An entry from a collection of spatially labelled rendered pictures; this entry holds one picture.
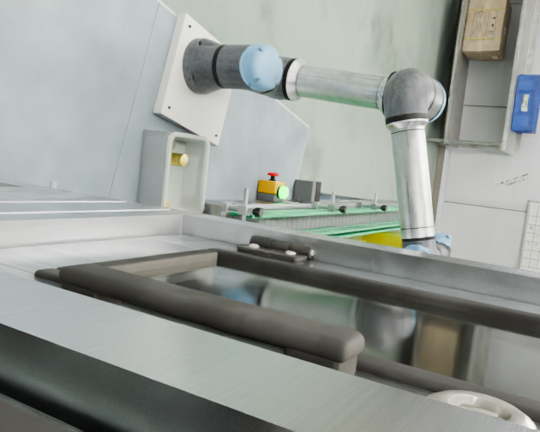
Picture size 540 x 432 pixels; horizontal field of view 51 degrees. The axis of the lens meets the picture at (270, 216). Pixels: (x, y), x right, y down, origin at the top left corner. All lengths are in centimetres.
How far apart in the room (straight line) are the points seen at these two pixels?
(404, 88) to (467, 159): 612
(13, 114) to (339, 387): 115
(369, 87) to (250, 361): 135
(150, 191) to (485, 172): 619
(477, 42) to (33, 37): 604
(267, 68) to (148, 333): 135
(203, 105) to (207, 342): 150
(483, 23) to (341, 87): 555
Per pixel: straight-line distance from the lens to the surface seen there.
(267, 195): 198
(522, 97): 679
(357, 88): 152
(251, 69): 149
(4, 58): 126
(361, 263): 48
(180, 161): 154
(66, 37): 136
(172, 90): 157
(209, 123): 170
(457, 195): 745
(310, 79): 157
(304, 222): 208
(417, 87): 135
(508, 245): 737
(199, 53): 158
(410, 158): 132
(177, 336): 19
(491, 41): 696
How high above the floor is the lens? 178
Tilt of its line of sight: 29 degrees down
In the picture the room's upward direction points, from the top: 99 degrees clockwise
